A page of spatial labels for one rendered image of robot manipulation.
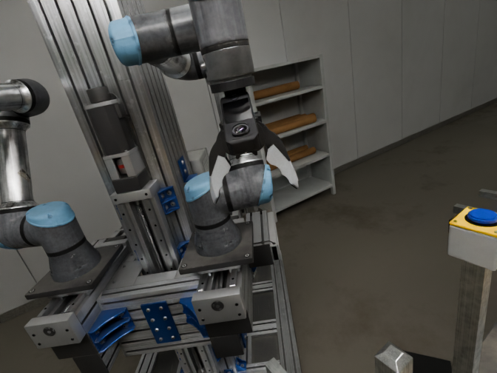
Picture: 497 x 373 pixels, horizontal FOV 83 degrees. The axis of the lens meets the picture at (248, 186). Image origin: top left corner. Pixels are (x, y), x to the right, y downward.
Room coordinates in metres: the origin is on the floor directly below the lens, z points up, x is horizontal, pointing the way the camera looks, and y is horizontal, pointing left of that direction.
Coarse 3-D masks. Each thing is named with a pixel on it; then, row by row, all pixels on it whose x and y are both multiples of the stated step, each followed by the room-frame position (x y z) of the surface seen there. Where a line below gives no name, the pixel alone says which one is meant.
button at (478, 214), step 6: (474, 210) 0.40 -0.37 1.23; (480, 210) 0.40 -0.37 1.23; (486, 210) 0.40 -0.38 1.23; (468, 216) 0.40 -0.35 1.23; (474, 216) 0.39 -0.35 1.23; (480, 216) 0.39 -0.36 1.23; (486, 216) 0.38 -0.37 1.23; (492, 216) 0.38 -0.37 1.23; (480, 222) 0.38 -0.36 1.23; (486, 222) 0.37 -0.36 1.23; (492, 222) 0.37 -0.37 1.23
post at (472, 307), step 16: (464, 272) 0.39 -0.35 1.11; (480, 272) 0.37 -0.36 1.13; (464, 288) 0.39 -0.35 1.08; (480, 288) 0.37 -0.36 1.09; (464, 304) 0.39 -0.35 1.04; (480, 304) 0.37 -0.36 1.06; (464, 320) 0.39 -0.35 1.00; (480, 320) 0.37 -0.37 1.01; (464, 336) 0.38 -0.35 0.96; (480, 336) 0.38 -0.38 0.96; (464, 352) 0.38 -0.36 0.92; (480, 352) 0.38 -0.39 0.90; (464, 368) 0.38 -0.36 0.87
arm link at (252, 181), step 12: (204, 72) 0.93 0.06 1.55; (216, 96) 0.90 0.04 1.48; (240, 156) 0.80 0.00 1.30; (252, 156) 0.80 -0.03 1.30; (240, 168) 0.78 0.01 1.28; (252, 168) 0.78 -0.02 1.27; (264, 168) 0.79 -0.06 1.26; (228, 180) 0.78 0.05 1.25; (240, 180) 0.77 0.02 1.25; (252, 180) 0.76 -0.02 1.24; (264, 180) 0.76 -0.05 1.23; (240, 192) 0.75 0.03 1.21; (252, 192) 0.75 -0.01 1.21; (264, 192) 0.75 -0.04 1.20; (240, 204) 0.75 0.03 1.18; (252, 204) 0.76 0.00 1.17
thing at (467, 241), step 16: (464, 224) 0.39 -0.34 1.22; (480, 224) 0.38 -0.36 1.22; (496, 224) 0.37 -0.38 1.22; (448, 240) 0.40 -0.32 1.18; (464, 240) 0.38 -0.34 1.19; (480, 240) 0.36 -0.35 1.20; (496, 240) 0.35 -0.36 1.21; (464, 256) 0.38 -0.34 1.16; (480, 256) 0.36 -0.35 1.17; (496, 256) 0.35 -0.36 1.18
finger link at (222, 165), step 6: (216, 162) 0.46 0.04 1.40; (222, 162) 0.46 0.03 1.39; (228, 162) 0.46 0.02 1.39; (216, 168) 0.46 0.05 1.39; (222, 168) 0.46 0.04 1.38; (228, 168) 0.46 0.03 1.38; (216, 174) 0.46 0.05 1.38; (222, 174) 0.46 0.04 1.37; (210, 180) 0.46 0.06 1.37; (216, 180) 0.46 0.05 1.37; (222, 180) 0.46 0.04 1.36; (210, 186) 0.46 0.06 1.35; (216, 186) 0.46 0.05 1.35; (216, 192) 0.46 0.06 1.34; (216, 198) 0.46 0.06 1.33
